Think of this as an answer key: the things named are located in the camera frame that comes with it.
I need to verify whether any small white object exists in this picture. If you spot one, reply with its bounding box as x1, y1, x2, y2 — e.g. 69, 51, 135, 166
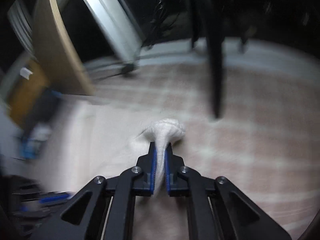
20, 67, 33, 80

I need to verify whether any large plywood board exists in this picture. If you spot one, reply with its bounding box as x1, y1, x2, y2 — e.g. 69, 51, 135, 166
32, 0, 95, 97

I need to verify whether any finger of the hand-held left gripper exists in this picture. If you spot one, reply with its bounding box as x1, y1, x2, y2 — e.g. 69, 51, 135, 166
37, 192, 72, 204

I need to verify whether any yellow-brown cardboard box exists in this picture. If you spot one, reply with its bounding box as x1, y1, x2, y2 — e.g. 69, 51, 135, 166
7, 60, 50, 125

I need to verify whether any white printed garment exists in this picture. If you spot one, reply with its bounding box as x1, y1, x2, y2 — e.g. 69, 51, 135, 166
31, 127, 52, 142

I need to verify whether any blue folded garment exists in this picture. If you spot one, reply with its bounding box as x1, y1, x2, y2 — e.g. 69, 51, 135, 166
21, 90, 63, 159

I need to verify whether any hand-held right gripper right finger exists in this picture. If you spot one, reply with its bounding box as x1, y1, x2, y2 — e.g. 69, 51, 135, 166
165, 144, 292, 240

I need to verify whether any cream knit cardigan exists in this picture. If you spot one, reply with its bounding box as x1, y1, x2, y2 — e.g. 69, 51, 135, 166
25, 100, 187, 240

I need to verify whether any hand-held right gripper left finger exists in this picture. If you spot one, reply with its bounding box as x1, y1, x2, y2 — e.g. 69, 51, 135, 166
32, 141, 157, 240

